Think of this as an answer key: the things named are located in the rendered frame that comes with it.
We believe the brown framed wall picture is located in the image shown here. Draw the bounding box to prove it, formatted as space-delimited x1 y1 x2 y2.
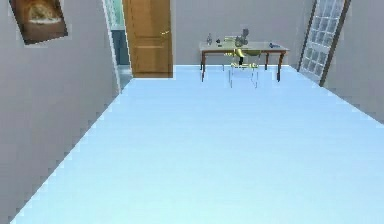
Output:
8 0 69 46

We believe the brown wooden room door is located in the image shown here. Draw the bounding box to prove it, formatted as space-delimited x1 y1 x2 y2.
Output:
121 0 174 79

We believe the yellow-green office chair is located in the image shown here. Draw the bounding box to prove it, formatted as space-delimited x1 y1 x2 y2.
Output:
223 35 262 70

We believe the brown-framed paned glass door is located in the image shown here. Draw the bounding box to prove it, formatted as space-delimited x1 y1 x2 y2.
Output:
296 0 352 88

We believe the glass-top wooden-leg table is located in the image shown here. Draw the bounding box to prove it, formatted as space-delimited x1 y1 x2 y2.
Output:
199 41 290 83

